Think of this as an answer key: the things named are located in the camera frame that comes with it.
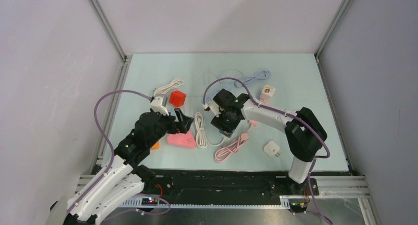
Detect pink triangular power strip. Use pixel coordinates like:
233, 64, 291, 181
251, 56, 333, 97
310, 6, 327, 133
167, 131, 197, 149

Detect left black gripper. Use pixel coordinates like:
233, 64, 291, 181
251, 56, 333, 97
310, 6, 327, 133
146, 107, 193, 147

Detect orange power strip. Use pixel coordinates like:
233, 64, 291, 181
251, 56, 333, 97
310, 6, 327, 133
150, 142, 160, 151

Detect pink coiled cable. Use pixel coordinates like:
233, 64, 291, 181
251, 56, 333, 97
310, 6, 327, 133
213, 124, 254, 163

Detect white orange strip cable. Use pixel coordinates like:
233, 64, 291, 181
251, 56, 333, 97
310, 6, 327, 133
152, 78, 184, 97

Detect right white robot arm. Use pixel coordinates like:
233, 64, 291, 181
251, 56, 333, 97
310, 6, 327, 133
203, 89, 328, 194

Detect white plug adapter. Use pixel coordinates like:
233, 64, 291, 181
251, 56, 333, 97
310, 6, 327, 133
263, 140, 280, 157

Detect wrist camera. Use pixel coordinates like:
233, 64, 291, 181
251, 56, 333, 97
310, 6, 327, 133
150, 94, 169, 116
203, 99, 220, 117

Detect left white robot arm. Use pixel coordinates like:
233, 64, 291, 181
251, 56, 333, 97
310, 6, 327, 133
64, 108, 194, 225

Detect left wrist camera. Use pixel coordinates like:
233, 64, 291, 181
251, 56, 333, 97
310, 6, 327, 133
150, 94, 169, 116

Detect white coiled cable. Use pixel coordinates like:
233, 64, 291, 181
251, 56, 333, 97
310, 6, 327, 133
194, 112, 226, 149

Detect red cube socket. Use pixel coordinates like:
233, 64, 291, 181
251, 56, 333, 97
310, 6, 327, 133
169, 91, 186, 107

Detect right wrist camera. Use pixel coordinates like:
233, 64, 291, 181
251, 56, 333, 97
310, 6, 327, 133
203, 99, 220, 117

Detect light blue power strip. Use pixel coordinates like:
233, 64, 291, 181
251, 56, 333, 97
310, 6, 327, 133
204, 88, 222, 103

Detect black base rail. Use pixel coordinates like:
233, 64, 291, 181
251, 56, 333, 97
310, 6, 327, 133
142, 169, 319, 206

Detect light blue table mat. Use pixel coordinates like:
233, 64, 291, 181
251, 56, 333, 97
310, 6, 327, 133
108, 54, 348, 171

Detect light blue coiled cable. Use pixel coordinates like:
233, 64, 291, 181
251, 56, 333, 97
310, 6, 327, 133
233, 69, 272, 89

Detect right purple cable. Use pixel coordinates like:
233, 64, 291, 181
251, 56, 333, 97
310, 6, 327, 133
202, 77, 331, 224

